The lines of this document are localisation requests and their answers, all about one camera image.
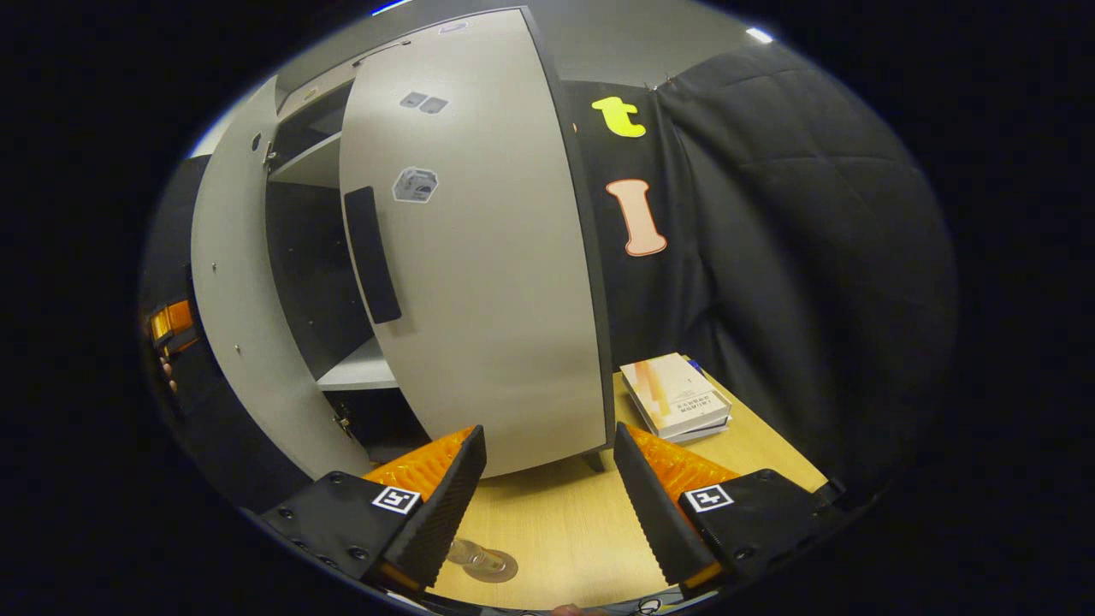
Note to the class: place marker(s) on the white and orange book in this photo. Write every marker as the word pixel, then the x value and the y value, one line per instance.
pixel 671 393

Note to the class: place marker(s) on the blue book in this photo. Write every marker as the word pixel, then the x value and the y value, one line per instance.
pixel 706 434

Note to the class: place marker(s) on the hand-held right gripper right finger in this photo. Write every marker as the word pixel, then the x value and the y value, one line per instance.
pixel 659 522

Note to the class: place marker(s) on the clear glass bottle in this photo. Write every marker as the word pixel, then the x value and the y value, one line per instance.
pixel 470 554

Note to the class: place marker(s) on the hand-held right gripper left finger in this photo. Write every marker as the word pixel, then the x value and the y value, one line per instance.
pixel 445 513

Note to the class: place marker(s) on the black backdrop cloth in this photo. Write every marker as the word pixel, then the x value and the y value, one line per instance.
pixel 813 257

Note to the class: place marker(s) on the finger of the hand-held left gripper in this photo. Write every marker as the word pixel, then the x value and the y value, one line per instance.
pixel 175 321

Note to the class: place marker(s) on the white cabinet door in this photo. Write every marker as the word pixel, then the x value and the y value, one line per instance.
pixel 496 282
pixel 231 299

